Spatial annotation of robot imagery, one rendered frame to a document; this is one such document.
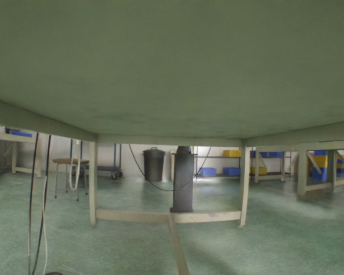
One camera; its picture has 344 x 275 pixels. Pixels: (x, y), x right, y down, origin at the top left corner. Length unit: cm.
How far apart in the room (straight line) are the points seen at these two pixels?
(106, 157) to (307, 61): 439
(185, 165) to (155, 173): 212
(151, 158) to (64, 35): 364
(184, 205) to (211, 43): 170
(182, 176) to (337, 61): 164
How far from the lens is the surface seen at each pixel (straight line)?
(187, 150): 179
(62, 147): 490
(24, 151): 566
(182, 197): 181
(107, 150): 448
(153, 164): 380
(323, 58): 28
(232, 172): 422
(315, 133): 91
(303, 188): 287
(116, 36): 21
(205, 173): 402
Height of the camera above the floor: 60
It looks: 5 degrees up
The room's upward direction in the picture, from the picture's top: 2 degrees clockwise
